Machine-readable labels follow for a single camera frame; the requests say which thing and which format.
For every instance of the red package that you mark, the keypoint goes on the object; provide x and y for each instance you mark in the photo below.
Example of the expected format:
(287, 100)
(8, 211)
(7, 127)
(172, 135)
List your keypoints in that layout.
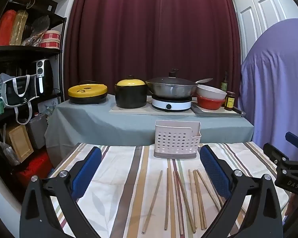
(5, 27)

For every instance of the striped tablecloth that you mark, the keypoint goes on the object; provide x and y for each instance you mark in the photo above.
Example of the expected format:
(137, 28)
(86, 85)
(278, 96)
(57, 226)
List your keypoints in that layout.
(129, 191)

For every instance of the wooden board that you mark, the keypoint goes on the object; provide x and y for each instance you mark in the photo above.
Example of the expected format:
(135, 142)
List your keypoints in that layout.
(19, 142)

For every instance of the steel wok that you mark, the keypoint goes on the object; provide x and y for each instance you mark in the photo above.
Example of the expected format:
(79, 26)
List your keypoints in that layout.
(173, 91)

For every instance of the person's right hand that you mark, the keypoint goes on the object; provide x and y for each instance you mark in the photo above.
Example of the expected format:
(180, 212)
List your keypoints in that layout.
(290, 203)

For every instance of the white induction cooker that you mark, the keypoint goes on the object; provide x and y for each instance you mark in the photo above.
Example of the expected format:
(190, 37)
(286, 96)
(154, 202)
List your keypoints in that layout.
(171, 104)

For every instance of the red bowl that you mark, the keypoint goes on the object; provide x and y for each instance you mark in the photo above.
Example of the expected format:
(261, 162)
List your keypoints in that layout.
(209, 103)

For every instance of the flat pot with yellow lid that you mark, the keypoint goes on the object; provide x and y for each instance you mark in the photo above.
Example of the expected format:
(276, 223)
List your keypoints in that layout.
(87, 90)

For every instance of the long light board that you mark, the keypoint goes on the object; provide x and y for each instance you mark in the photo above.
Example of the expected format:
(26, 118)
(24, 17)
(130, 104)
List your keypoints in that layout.
(129, 110)

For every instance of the brown sauce bottle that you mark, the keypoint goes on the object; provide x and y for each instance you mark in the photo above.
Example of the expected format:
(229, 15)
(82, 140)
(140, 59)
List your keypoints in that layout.
(230, 101)

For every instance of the white panel door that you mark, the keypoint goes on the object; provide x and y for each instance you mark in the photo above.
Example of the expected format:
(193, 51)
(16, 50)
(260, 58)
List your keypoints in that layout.
(260, 12)

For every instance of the white printed card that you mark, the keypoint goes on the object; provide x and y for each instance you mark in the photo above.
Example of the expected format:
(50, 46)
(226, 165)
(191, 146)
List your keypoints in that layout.
(53, 103)

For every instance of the grey container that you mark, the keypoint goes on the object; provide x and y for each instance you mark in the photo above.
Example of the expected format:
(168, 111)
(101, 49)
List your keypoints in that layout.
(37, 130)

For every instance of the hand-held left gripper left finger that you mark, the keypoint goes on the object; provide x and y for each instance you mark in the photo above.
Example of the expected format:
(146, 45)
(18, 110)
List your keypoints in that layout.
(87, 171)

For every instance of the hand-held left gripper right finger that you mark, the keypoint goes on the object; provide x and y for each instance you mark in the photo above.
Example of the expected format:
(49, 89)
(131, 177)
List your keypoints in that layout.
(214, 171)

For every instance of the clear plastic bag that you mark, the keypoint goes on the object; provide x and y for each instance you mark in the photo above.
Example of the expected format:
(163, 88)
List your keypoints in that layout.
(37, 31)

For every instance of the round red striped box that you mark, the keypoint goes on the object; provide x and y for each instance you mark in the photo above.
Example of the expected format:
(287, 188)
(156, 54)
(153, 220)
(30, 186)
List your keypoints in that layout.
(50, 39)

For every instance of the white perforated utensil holder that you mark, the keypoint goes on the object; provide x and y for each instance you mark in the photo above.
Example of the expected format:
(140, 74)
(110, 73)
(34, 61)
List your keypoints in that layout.
(176, 138)

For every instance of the black box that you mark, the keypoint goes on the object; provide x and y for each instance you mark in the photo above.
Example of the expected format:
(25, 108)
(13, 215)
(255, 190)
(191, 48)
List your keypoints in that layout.
(39, 2)

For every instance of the dark red curtain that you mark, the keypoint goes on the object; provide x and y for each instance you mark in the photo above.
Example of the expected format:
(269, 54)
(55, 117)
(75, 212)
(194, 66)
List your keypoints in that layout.
(151, 29)

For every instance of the row of wooden chopsticks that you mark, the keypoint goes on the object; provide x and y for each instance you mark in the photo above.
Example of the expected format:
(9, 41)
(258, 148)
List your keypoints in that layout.
(167, 203)

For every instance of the golden package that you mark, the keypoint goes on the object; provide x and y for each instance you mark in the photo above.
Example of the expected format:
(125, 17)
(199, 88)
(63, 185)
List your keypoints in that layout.
(18, 27)

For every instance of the green glass bottle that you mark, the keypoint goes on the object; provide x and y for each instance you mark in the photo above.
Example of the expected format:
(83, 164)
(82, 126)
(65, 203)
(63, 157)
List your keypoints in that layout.
(224, 81)

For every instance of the black shelving unit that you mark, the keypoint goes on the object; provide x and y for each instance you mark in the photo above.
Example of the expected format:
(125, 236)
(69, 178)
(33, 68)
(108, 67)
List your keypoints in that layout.
(27, 50)

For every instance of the white bowl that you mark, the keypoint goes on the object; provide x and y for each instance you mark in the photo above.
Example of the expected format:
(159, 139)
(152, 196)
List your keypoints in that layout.
(211, 91)

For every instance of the black air fryer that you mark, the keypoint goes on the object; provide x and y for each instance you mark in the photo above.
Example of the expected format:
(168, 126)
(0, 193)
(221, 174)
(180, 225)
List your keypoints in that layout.
(43, 75)

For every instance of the purple cloth cover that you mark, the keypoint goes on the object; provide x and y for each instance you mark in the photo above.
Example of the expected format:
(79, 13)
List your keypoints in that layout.
(275, 84)

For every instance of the black pot with yellow lid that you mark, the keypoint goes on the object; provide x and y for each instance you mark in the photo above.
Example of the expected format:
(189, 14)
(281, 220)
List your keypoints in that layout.
(130, 96)

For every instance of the glass wok lid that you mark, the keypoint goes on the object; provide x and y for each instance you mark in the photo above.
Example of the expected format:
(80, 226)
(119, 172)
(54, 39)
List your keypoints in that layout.
(171, 80)

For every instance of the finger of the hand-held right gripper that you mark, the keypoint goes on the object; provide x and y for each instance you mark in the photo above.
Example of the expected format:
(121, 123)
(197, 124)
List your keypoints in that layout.
(275, 153)
(296, 140)

